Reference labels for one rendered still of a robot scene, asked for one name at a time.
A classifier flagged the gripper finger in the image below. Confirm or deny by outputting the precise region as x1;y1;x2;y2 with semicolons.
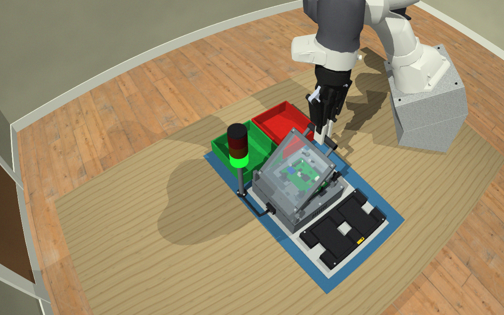
305;86;336;145
325;79;353;138

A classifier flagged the red bin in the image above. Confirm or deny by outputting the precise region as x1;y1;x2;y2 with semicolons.
252;101;311;146

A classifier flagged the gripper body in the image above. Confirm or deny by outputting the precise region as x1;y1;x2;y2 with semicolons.
315;65;352;100

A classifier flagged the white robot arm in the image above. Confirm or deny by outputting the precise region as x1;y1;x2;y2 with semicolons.
291;0;450;94

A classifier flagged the green circuit board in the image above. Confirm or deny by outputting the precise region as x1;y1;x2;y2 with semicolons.
313;181;328;195

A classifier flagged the green bin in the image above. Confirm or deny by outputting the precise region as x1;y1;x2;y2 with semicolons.
211;120;278;184

